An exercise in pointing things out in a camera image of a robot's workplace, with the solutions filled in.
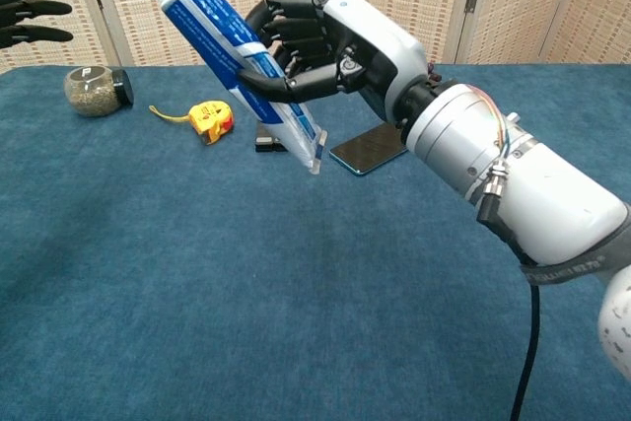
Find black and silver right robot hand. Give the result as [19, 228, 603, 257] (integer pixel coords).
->
[238, 0, 429, 126]

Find black smartphone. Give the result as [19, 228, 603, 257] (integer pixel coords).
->
[328, 120, 410, 177]

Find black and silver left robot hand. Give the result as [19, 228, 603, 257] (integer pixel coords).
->
[0, 0, 79, 50]

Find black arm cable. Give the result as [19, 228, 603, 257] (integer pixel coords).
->
[475, 183, 543, 421]

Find yellow tape measure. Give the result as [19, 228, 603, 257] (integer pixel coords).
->
[149, 100, 235, 146]

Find blue table mat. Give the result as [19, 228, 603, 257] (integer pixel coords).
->
[0, 63, 631, 421]

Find blue and white toothpaste tube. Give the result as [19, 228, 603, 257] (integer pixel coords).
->
[96, 0, 329, 176]

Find round glass jar black lid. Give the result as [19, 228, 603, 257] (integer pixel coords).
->
[62, 64, 135, 118]

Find black folding stand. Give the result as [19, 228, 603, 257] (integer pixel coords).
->
[253, 122, 287, 155]

